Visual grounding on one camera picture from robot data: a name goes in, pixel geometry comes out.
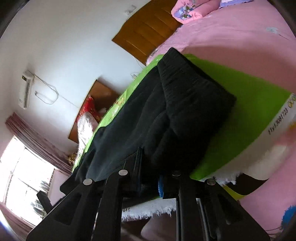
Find black pants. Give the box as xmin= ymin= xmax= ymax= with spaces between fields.
xmin=60 ymin=48 xmax=236 ymax=198

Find window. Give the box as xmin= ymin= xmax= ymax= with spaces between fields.
xmin=1 ymin=137 xmax=55 ymax=225

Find tiger print plush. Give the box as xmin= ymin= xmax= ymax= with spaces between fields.
xmin=68 ymin=152 xmax=77 ymax=166

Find pink curtain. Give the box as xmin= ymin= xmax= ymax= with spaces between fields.
xmin=5 ymin=113 xmax=72 ymax=175

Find pink floral quilt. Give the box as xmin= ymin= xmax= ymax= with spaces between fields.
xmin=75 ymin=112 xmax=98 ymax=162

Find red embroidered pillow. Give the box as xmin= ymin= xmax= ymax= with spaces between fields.
xmin=77 ymin=96 xmax=101 ymax=122

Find green cartoon bed sheet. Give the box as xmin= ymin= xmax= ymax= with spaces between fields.
xmin=72 ymin=53 xmax=296 ymax=201

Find left wooden headboard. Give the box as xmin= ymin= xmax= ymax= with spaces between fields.
xmin=68 ymin=80 xmax=119 ymax=143

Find wooden headboard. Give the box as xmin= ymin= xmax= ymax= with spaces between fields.
xmin=112 ymin=0 xmax=181 ymax=64
xmin=68 ymin=80 xmax=119 ymax=143

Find white air conditioner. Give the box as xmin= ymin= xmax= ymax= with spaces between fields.
xmin=18 ymin=70 xmax=35 ymax=109

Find pink bed sheet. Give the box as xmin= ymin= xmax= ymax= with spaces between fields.
xmin=147 ymin=1 xmax=295 ymax=236

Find right wooden headboard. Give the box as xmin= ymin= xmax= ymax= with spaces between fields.
xmin=112 ymin=0 xmax=181 ymax=64

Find folded pink quilt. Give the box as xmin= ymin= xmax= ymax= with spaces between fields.
xmin=171 ymin=0 xmax=221 ymax=24

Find purple white pillow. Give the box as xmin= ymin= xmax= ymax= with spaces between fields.
xmin=219 ymin=0 xmax=253 ymax=9

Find air conditioner cable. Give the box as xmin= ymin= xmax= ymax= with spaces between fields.
xmin=33 ymin=73 xmax=82 ymax=110

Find wall socket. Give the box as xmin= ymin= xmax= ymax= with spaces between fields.
xmin=125 ymin=5 xmax=137 ymax=16

